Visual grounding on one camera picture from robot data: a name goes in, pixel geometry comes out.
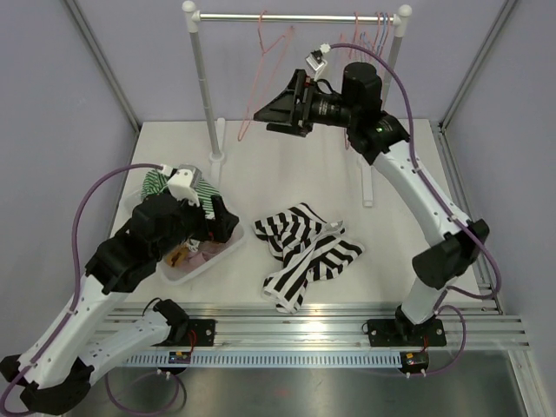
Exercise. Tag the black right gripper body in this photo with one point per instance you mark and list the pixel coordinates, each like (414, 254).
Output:
(314, 106)

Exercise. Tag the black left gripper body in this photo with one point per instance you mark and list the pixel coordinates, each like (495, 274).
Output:
(212, 229)

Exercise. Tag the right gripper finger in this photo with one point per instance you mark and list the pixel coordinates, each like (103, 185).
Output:
(284, 104)
(279, 120)

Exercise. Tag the tan brown tank top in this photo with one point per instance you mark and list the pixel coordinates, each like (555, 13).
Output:
(177, 256)

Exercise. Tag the green white striped tank top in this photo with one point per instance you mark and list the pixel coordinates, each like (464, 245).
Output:
(155, 183)

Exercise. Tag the black white striped tank top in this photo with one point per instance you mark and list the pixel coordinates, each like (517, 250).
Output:
(309, 248)

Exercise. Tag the pink wire hanger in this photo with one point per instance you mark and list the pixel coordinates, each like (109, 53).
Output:
(377, 32)

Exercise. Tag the light blue wire hanger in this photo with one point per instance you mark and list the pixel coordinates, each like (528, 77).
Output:
(385, 27)

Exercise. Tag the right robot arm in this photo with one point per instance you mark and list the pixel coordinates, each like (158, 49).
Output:
(454, 239)

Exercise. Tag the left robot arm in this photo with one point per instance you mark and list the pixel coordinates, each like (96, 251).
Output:
(59, 370)

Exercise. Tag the white plastic basket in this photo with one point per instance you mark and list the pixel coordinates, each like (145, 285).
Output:
(163, 213)

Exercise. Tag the white clothes rack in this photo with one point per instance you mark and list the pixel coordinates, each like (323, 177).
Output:
(217, 126)

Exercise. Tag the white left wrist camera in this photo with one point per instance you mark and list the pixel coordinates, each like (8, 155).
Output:
(181, 184)

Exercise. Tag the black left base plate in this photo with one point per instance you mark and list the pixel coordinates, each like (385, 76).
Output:
(199, 333)

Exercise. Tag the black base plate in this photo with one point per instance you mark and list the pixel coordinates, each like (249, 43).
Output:
(389, 333)
(199, 333)

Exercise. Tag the white slotted cable duct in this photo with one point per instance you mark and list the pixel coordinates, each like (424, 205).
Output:
(276, 359)

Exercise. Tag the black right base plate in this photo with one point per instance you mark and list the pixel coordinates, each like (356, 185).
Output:
(389, 333)

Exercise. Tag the aluminium mounting rail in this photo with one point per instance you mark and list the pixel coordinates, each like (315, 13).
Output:
(340, 327)

